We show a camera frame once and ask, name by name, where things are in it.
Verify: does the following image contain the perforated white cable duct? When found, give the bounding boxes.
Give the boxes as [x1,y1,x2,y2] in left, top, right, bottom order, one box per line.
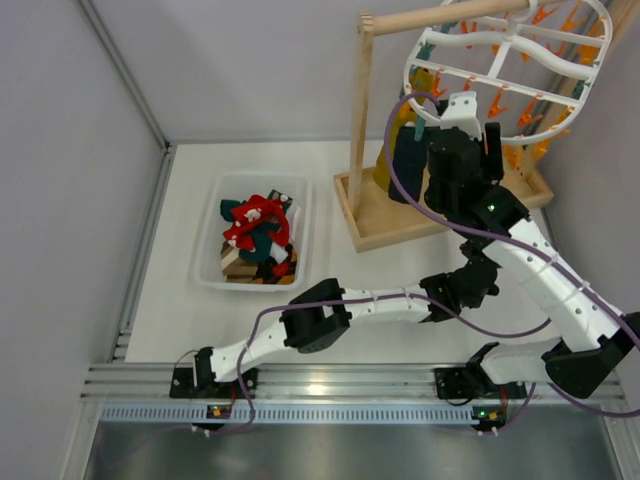
[100,402,503,425]

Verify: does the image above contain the clear plastic bin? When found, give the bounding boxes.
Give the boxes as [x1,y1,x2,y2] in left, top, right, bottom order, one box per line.
[194,170,312,292]

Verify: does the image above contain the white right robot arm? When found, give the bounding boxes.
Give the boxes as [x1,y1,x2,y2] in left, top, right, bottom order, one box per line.
[423,123,639,399]

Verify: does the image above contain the brown patterned socks in bin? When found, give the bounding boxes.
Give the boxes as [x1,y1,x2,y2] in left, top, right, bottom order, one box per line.
[220,242,298,285]

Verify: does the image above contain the white oval clip hanger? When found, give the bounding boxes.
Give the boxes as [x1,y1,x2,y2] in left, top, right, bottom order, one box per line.
[401,1,614,146]

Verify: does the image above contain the wooden hanger rack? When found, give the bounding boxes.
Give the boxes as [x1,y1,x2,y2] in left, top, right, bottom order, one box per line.
[332,0,640,254]

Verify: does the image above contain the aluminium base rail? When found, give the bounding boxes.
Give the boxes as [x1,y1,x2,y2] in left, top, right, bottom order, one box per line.
[79,362,624,401]

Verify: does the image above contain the dark teal Santa sock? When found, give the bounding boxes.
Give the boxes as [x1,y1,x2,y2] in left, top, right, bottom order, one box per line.
[393,126,428,202]

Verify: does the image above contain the red sock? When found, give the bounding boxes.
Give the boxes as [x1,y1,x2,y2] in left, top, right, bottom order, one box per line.
[234,195,294,247]
[220,195,273,252]

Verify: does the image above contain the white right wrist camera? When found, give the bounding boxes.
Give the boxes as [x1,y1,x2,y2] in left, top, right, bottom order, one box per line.
[439,90,482,140]

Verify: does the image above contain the mustard yellow sock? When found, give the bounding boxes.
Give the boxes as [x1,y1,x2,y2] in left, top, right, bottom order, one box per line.
[372,68,434,193]

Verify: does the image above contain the dark green sock in bin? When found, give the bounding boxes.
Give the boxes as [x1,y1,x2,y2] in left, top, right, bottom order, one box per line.
[220,190,292,263]

